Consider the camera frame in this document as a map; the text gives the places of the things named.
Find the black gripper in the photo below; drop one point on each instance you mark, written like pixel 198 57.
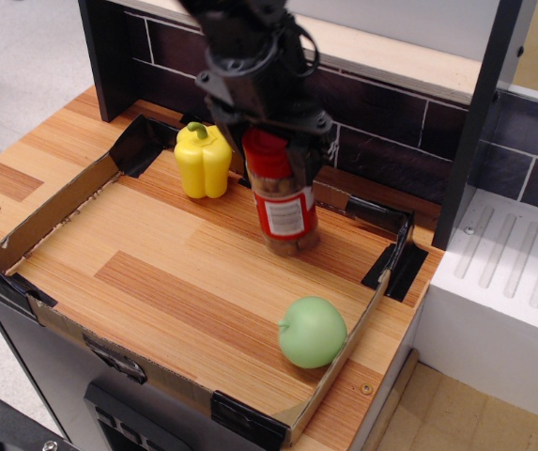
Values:
pixel 267 90

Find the red lid spice bottle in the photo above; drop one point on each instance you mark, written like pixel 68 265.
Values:
pixel 286 209

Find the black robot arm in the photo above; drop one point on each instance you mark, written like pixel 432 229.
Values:
pixel 243 27

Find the cardboard fence with black tape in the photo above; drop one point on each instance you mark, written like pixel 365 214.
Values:
pixel 99 244

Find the yellow toy bell pepper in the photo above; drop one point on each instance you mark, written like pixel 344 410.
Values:
pixel 203 159

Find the light wooden shelf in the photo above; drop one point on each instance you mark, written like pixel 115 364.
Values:
pixel 368 39

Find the green toy apple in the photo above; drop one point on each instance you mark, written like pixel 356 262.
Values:
pixel 311 333

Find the white toy sink drainboard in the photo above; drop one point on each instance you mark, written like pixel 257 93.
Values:
pixel 479 322

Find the black oven control panel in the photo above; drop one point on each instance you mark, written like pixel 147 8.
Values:
pixel 141 420

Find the grey kitchen cabinet front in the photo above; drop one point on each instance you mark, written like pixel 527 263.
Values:
pixel 60 372

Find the dark grey vertical post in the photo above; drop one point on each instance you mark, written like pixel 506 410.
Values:
pixel 459 192

